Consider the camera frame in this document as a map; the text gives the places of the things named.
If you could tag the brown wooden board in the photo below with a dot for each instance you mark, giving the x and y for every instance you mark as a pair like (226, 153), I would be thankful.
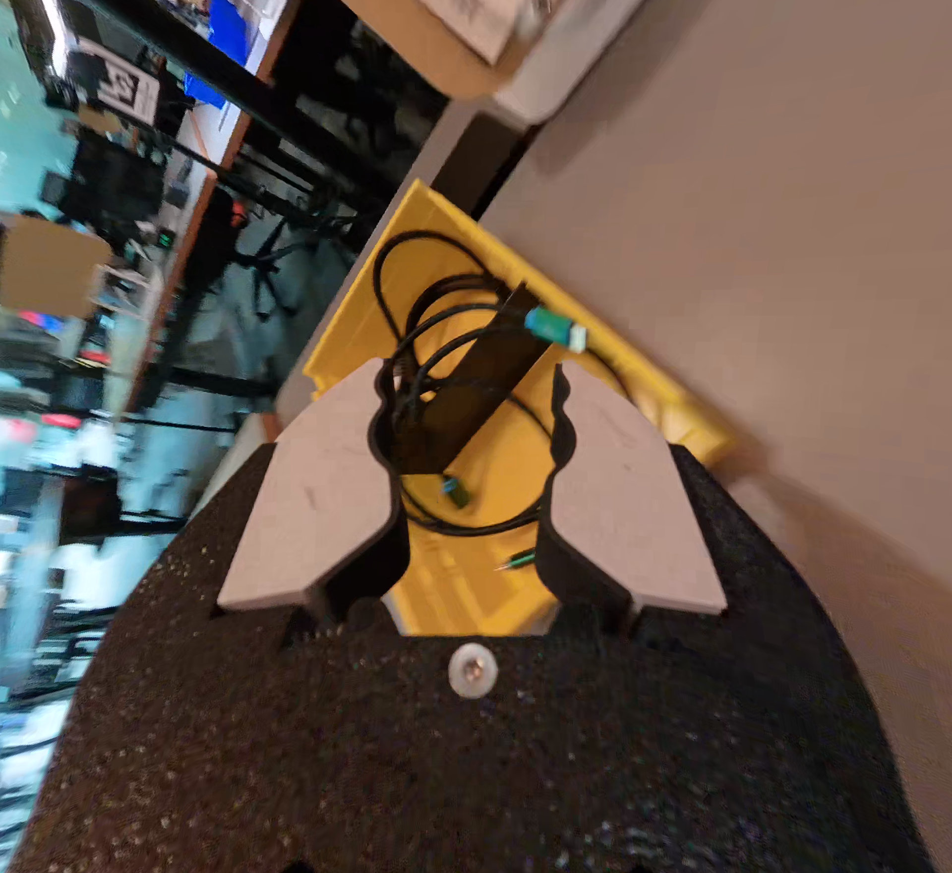
(52, 267)

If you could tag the black white marker board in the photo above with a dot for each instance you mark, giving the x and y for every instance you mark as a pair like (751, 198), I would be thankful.
(119, 85)

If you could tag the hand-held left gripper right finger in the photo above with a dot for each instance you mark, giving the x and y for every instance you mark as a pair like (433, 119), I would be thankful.
(632, 508)

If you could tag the blue plastic bin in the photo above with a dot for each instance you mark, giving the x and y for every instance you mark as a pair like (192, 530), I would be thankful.
(230, 25)
(202, 89)

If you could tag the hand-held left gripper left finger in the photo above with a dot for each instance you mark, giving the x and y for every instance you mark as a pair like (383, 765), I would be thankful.
(320, 501)

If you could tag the yellow plastic bin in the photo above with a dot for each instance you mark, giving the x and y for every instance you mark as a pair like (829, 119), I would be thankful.
(446, 590)

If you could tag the wooden document stand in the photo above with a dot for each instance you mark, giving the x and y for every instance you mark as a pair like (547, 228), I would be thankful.
(461, 70)

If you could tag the grey desk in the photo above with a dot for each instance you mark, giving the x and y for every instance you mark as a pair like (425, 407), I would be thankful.
(744, 218)

